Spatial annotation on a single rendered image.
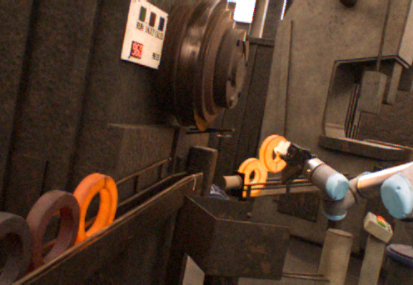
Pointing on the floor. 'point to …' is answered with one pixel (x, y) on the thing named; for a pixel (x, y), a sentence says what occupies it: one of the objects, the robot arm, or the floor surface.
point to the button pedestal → (374, 249)
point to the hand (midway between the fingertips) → (276, 149)
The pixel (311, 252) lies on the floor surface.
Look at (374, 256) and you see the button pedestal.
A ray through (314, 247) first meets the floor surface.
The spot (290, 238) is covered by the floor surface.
